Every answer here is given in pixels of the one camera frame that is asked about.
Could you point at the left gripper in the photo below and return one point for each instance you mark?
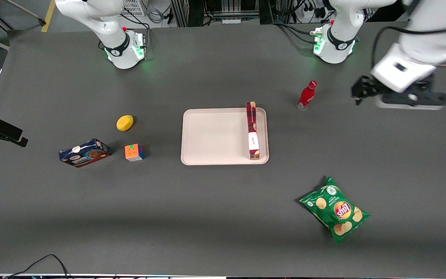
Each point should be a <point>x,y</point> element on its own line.
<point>367,87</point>

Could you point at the red cookie box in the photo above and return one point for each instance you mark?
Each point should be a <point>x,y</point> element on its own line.
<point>252,131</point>

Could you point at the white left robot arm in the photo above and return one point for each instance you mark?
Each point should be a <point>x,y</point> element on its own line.
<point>335,48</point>

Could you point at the blue cookie box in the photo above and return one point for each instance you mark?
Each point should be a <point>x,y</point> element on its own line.
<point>84,153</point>

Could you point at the pink plastic tray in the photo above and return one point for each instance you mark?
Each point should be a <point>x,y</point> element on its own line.
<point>215,136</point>

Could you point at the red soda bottle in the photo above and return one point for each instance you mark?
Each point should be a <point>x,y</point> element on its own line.
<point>307,96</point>

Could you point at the white power strip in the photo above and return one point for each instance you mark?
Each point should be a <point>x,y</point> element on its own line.
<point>313,13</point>

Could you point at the yellow lemon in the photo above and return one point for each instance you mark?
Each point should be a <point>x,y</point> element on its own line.
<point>124,123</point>

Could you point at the green chips bag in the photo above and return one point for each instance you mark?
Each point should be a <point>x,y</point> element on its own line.
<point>335,211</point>

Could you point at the colourful puzzle cube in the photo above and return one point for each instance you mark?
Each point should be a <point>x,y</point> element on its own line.
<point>134,152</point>

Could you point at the aluminium equipment rack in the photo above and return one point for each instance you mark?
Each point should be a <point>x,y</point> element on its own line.
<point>215,11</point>

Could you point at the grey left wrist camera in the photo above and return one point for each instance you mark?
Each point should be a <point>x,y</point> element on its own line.
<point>412,100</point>

